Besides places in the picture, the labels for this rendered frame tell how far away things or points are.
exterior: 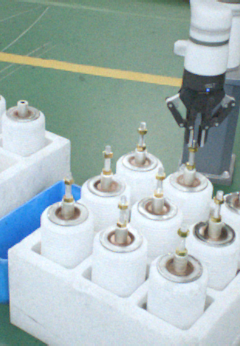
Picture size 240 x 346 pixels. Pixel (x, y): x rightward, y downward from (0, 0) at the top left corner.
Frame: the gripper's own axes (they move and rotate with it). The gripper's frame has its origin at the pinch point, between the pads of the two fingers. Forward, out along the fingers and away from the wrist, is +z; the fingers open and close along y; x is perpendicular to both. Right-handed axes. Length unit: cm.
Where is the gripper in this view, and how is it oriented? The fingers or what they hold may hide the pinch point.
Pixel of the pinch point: (195, 136)
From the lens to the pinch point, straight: 133.0
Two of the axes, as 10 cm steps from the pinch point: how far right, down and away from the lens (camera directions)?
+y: 9.9, -0.2, 1.2
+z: -0.5, 8.5, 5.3
